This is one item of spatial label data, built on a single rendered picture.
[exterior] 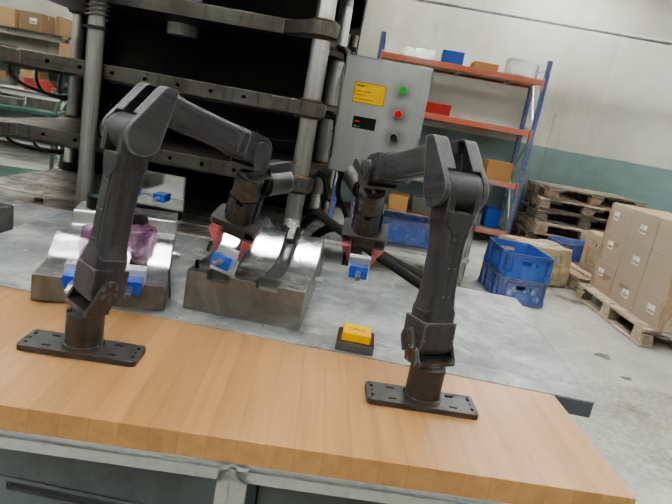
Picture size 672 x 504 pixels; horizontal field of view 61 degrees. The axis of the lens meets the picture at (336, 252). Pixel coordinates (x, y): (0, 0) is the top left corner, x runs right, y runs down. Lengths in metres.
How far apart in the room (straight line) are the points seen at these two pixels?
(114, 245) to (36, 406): 0.28
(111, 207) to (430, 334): 0.57
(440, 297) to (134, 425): 0.52
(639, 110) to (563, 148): 1.04
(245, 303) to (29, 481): 0.71
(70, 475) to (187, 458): 0.70
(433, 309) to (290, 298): 0.37
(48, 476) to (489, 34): 7.32
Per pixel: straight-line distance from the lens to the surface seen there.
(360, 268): 1.30
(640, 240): 5.22
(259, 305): 1.26
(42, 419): 0.94
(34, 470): 1.64
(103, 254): 1.02
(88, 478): 1.58
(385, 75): 2.05
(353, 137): 2.04
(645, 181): 8.68
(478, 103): 8.01
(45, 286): 1.30
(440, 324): 1.01
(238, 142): 1.11
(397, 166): 1.12
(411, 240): 5.09
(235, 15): 2.10
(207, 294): 1.28
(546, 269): 4.99
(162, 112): 1.00
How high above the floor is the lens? 1.27
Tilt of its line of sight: 14 degrees down
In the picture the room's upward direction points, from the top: 10 degrees clockwise
